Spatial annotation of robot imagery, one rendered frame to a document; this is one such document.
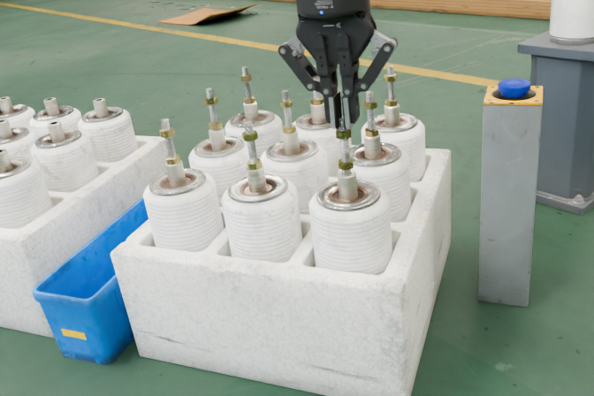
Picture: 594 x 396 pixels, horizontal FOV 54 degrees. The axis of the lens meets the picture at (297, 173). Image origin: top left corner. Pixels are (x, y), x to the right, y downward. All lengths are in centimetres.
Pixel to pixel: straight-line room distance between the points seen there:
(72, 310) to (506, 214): 61
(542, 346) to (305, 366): 32
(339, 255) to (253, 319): 15
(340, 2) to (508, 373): 51
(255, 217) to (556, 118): 63
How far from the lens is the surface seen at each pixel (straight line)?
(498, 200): 84
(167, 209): 76
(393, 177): 76
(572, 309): 95
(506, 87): 80
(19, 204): 97
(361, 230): 66
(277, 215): 70
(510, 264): 89
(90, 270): 99
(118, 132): 112
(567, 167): 116
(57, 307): 90
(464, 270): 100
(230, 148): 87
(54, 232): 97
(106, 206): 105
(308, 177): 80
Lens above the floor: 57
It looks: 25 degrees down
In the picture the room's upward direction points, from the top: 7 degrees counter-clockwise
